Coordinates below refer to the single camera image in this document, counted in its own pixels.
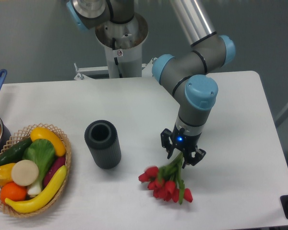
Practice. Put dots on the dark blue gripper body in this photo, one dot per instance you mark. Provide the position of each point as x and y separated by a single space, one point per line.
183 142

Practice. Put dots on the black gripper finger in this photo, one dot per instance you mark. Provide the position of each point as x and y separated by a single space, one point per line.
192 157
166 142

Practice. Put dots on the red tulip bouquet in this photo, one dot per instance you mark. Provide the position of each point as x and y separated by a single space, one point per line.
166 182

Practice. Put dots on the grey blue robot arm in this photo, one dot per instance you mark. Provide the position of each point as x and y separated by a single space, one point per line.
185 79

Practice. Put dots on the dark grey ribbed vase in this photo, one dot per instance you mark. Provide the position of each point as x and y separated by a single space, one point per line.
102 140

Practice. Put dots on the purple eggplant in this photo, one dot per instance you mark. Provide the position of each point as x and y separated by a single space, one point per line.
60 161

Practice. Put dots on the green leafy bok choy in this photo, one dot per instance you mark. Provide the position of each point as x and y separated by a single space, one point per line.
42 153

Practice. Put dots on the long yellow banana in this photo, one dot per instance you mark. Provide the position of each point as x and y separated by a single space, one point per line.
38 202

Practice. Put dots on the woven wicker basket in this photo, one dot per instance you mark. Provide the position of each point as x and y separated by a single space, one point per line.
23 134

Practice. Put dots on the beige round disc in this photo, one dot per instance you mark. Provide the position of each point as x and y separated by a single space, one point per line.
24 172

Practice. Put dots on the green cucumber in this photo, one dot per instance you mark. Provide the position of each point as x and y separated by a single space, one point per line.
14 153

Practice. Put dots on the orange fruit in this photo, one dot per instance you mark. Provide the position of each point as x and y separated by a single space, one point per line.
13 192

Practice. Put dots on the yellow bell pepper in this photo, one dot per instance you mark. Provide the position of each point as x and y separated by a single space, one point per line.
6 174

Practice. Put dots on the white metal base bracket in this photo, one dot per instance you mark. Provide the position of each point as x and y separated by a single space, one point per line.
102 72

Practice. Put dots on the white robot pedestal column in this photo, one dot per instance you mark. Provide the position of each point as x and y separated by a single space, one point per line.
123 46

